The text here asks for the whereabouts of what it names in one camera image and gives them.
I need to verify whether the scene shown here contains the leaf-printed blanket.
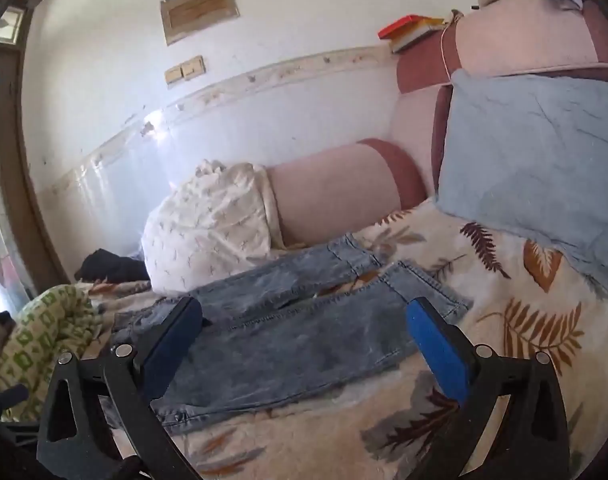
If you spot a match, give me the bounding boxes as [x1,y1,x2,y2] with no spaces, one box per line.
[0,197,608,480]

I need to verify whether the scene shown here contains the white patterned pillow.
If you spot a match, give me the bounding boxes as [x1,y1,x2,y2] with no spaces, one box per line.
[141,159,287,295]

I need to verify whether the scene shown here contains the red book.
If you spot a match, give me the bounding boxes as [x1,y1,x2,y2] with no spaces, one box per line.
[378,15,421,41]

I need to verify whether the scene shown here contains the beige wall plaque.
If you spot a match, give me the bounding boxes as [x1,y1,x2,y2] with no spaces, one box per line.
[160,0,241,46]

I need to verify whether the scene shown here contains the light blue pillow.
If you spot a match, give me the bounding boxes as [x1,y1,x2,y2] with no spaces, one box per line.
[434,69,608,301]

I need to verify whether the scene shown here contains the black cloth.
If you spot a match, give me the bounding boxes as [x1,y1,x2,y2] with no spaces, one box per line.
[74,248,152,283]

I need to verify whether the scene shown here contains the thin white cable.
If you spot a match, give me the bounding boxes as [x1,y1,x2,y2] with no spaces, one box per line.
[439,9,461,83]

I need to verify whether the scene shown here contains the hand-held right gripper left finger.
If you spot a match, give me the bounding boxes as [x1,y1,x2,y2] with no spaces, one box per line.
[36,296,205,480]

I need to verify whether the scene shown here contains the green patterned cloth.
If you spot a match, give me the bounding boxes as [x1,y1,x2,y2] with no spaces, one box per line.
[0,284,102,421]

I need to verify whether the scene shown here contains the blue denim pants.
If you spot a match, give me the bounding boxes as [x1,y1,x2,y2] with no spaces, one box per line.
[111,232,475,436]

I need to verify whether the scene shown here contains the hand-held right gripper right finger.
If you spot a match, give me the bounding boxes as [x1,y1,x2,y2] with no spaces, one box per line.
[405,296,571,480]

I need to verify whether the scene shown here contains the wooden door frame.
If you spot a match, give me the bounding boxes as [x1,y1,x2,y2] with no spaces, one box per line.
[0,5,67,311]

